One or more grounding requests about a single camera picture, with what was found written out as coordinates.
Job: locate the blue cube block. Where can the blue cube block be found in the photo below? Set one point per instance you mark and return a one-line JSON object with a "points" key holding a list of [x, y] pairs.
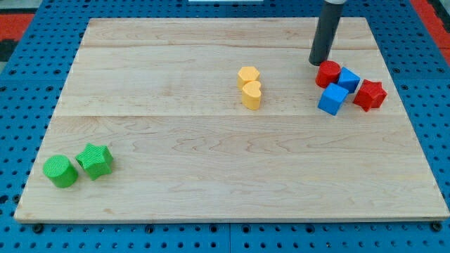
{"points": [[332, 98]]}

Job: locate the green star block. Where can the green star block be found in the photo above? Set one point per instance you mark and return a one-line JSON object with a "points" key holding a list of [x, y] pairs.
{"points": [[95, 160]]}

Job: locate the yellow heart block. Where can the yellow heart block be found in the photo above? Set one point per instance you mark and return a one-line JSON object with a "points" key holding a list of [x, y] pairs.
{"points": [[252, 95]]}

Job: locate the yellow hexagon block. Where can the yellow hexagon block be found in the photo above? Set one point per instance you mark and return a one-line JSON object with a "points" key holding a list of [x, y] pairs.
{"points": [[247, 74]]}

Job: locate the green cylinder block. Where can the green cylinder block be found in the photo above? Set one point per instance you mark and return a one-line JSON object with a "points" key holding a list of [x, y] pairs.
{"points": [[60, 171]]}

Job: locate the red star block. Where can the red star block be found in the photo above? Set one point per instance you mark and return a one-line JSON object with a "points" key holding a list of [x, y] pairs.
{"points": [[370, 95]]}

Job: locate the red cylinder block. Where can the red cylinder block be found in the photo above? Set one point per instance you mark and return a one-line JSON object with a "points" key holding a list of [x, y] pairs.
{"points": [[329, 72]]}

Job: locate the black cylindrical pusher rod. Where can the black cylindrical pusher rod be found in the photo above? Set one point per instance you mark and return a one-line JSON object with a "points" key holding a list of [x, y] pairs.
{"points": [[325, 30]]}

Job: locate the blue triangular block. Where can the blue triangular block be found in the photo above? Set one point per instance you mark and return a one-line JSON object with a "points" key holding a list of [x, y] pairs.
{"points": [[348, 80]]}

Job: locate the light wooden board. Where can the light wooden board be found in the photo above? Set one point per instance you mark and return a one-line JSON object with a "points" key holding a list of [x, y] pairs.
{"points": [[162, 95]]}

